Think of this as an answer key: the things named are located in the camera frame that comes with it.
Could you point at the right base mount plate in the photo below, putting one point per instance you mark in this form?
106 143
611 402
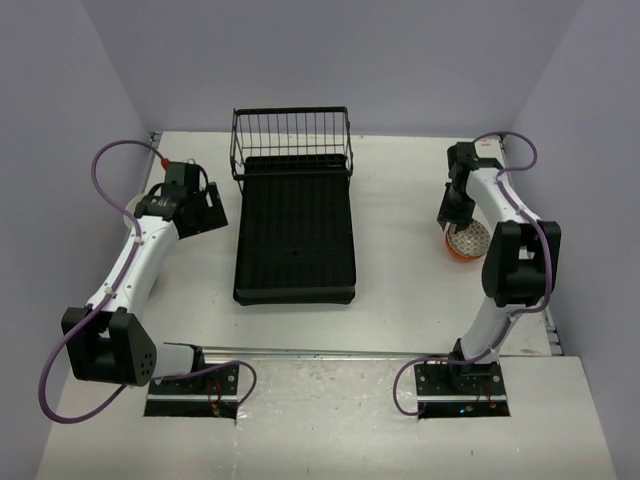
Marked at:
451 391

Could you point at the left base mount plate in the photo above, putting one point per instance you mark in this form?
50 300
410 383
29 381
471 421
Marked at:
214 396

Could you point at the base mount plate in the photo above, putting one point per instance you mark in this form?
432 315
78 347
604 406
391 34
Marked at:
214 396
451 391

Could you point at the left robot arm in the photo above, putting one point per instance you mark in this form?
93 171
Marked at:
107 341

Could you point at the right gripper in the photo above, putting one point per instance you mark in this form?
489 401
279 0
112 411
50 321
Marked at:
449 215

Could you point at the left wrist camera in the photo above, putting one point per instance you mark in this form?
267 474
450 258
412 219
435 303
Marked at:
165 162

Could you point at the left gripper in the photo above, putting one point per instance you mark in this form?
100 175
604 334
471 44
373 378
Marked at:
213 215

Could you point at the black dish rack tray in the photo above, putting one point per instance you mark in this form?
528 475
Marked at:
296 242

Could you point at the beige ceramic bowl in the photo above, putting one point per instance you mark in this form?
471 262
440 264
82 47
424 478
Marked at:
130 210

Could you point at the black wire basket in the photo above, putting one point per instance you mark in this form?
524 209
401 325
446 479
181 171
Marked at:
274 142

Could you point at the orange plastic bowl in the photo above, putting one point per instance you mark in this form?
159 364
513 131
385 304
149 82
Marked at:
458 255

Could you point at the brown patterned white bowl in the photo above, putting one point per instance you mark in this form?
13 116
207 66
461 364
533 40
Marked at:
474 241

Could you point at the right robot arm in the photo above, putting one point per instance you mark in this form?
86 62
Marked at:
520 264

